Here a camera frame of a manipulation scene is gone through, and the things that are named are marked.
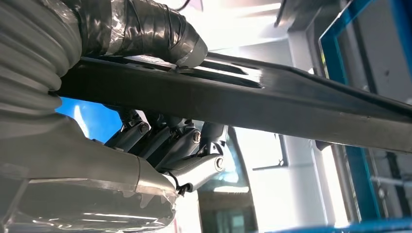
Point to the blue metal shelf rack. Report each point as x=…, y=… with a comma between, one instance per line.
x=363, y=186

